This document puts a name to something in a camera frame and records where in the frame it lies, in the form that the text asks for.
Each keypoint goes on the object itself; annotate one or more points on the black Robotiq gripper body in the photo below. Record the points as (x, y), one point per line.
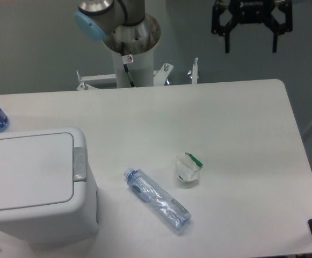
(251, 12)

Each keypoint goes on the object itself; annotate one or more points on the white push-lid trash can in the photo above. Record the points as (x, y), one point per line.
(47, 190)

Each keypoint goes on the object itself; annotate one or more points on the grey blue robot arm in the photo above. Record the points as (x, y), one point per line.
(126, 28)

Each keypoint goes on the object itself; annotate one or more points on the crumpled white green carton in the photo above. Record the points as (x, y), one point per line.
(187, 167)

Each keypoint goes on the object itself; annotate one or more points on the empty clear plastic bottle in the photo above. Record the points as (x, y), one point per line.
(160, 200)

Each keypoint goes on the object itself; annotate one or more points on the white pedestal base frame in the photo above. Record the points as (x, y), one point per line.
(160, 77)

